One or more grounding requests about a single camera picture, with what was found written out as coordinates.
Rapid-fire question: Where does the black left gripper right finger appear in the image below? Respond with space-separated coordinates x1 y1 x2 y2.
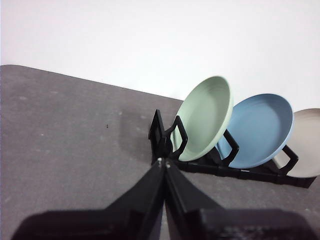
164 161 320 240

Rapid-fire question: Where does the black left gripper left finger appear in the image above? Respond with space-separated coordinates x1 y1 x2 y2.
11 157 166 240

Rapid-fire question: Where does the green plate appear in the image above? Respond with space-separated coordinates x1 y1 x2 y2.
174 75 235 162

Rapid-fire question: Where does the black plate rack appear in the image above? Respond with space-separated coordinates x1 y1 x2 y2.
147 108 316 190

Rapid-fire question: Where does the blue plate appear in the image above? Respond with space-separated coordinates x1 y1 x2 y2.
216 93 295 169

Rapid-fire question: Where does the beige plate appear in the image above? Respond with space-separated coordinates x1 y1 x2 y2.
272 107 320 178

